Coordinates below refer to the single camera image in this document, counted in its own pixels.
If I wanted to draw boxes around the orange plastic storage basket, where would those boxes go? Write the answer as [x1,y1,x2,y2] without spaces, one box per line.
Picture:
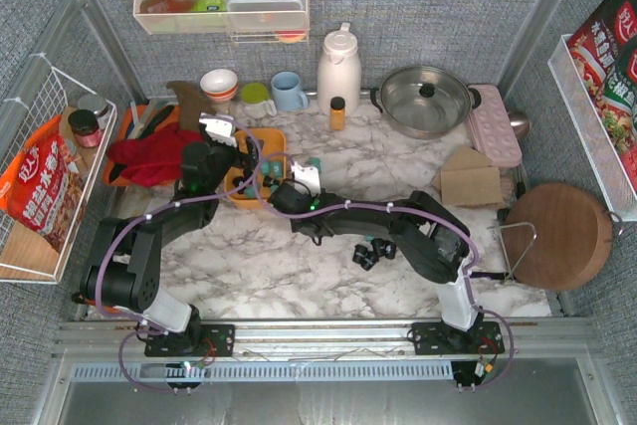
[223,127,287,209]

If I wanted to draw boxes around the red cloth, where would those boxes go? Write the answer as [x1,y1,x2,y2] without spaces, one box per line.
[104,122,203,188]

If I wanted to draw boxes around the brown cloth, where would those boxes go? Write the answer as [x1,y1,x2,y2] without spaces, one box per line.
[166,81,217,132]

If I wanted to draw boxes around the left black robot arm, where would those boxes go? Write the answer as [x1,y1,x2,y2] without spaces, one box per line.
[79,141,239,354]

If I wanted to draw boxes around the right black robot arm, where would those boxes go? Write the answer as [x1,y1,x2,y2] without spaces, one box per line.
[269,182,484,352]

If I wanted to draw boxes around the white mesh right basket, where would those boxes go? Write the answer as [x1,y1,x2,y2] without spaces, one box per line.
[547,34,636,222]

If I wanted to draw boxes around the black kitchen knife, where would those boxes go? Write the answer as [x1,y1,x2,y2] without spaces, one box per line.
[123,105,176,142]

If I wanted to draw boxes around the white orange striped bowl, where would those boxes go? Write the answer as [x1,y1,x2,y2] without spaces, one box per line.
[199,69,238,103]

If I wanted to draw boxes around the green lid white cup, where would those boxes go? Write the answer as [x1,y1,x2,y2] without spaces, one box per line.
[240,83,277,119]

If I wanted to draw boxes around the orange cutting board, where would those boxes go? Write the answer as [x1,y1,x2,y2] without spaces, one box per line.
[102,104,185,187]

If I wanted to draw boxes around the orange spice bottle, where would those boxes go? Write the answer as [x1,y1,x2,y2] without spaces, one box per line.
[329,97,345,130]

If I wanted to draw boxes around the light blue mug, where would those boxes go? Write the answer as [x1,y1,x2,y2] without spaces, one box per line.
[271,72,309,112]

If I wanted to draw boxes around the red jar black lid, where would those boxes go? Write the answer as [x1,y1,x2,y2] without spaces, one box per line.
[68,109,103,148]

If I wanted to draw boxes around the glass jar silver lid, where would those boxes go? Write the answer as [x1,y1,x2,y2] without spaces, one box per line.
[77,94,109,121]

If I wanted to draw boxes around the white thermos jug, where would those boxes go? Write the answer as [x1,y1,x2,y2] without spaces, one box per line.
[317,23,362,114]

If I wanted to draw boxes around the orange snack bag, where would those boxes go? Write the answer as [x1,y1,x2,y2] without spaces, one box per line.
[1,115,84,252]

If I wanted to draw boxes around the steel pot with lid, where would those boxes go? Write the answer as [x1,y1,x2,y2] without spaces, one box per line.
[369,66,482,140]

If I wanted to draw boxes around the clear plastic containers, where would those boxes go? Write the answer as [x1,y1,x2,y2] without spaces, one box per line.
[226,0,306,32]

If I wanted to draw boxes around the cardboard pieces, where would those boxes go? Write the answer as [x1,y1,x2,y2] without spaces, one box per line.
[431,146,504,208]

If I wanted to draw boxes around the pink egg tray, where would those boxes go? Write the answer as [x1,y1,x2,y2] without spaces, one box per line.
[467,85,522,168]

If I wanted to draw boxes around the round wooden board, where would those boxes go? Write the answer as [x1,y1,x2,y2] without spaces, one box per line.
[502,182,613,292]

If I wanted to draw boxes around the red seasoning packets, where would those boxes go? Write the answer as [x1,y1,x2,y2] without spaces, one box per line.
[567,0,636,170]

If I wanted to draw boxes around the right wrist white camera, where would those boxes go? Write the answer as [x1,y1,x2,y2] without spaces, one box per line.
[291,161,321,196]

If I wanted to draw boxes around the wrist white camera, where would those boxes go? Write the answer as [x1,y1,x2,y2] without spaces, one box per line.
[198,112,237,147]
[291,161,321,196]

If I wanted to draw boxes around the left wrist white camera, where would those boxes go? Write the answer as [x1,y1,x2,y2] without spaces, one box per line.
[198,112,237,147]

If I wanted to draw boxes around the white wire side basket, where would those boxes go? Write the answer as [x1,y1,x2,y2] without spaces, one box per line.
[1,53,118,284]

